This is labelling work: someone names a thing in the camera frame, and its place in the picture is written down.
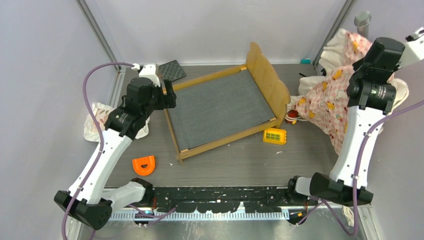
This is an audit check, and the wooden pet bed frame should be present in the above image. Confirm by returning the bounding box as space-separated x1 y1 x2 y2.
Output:
164 42 291 162

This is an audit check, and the yellow toy window block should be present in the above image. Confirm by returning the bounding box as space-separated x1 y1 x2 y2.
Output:
262 128 287 145

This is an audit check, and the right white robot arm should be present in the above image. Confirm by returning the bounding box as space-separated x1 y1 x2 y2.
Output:
285 28 424 207

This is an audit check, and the orange plastic arch piece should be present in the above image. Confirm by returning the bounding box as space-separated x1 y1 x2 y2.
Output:
132 155 156 176

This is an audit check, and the grey microphone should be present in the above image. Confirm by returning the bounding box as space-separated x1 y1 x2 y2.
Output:
353 10 372 39

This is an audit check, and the white floral pillow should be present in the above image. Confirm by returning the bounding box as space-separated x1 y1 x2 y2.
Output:
83 101 151 143

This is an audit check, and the teal small block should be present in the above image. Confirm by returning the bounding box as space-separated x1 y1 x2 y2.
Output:
300 58 312 64

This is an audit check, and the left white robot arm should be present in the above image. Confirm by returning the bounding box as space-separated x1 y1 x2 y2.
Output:
54 77 176 230

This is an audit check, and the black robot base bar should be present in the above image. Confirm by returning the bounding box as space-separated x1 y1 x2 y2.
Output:
133 186 317 224

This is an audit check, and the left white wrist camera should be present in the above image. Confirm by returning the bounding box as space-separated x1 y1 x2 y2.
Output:
138 63 161 87

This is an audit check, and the pink checkered duck blanket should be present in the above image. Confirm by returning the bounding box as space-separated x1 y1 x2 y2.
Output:
291 28 410 157

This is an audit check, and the red green toy car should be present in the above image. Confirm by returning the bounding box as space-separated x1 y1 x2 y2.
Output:
285 110 299 125

